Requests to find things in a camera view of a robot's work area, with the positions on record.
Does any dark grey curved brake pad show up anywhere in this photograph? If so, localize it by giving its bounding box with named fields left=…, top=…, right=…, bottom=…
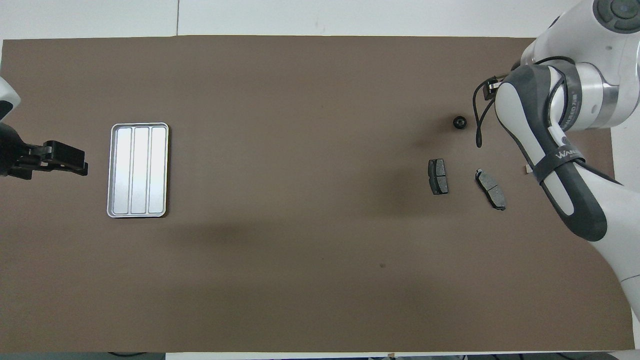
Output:
left=475, top=169, right=507, bottom=211

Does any brown table mat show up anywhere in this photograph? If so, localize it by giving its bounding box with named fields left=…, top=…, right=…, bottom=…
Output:
left=0, top=35, right=635, bottom=354

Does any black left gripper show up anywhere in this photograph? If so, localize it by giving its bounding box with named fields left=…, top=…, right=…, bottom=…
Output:
left=0, top=122, right=89, bottom=179

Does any silver metal tray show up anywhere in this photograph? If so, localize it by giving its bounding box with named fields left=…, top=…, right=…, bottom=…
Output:
left=106, top=122, right=170, bottom=219

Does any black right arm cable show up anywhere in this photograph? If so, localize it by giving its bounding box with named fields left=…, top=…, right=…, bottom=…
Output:
left=472, top=56, right=581, bottom=149

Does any dark grey rectangular brake pad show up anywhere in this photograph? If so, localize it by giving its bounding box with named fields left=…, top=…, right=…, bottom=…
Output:
left=428, top=158, right=449, bottom=196

